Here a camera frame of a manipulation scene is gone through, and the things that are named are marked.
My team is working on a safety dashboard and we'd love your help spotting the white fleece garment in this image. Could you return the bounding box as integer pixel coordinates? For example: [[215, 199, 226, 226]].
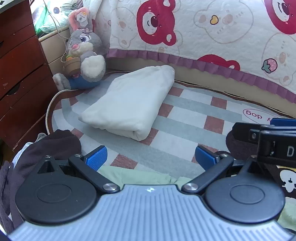
[[78, 65, 175, 141]]

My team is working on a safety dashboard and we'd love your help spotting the light green garment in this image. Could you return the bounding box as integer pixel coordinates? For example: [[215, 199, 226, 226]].
[[97, 166, 191, 189]]

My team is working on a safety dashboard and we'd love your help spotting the dark brown garment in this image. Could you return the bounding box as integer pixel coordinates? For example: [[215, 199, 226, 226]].
[[1, 130, 81, 233]]

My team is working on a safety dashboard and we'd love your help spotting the checkered pink grey rug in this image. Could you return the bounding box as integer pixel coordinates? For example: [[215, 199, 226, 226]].
[[45, 70, 296, 195]]

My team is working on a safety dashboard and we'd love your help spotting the bear print bed quilt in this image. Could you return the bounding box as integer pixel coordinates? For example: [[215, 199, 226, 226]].
[[83, 0, 295, 103]]

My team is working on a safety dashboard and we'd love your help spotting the grey rabbit plush toy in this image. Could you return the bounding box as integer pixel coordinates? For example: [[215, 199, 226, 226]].
[[53, 7, 106, 91]]

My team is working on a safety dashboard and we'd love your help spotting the dark red wooden drawer cabinet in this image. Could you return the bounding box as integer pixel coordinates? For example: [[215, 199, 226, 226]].
[[1, 1, 57, 152]]

